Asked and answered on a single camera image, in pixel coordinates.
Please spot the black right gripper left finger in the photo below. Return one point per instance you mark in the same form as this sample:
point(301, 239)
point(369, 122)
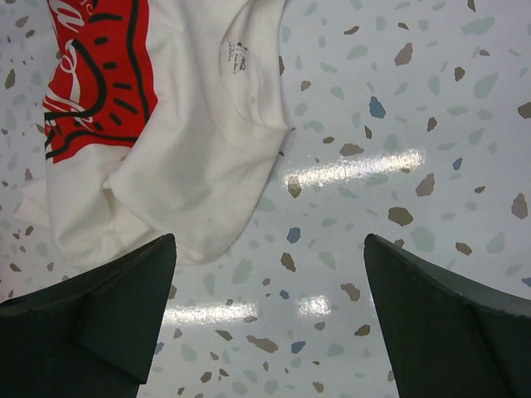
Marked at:
point(93, 335)

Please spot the white t-shirt red print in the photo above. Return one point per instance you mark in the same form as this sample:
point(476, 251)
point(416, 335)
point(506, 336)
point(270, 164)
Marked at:
point(162, 117)

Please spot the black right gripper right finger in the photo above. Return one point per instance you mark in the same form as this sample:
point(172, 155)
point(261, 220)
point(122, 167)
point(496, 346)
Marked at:
point(446, 335)

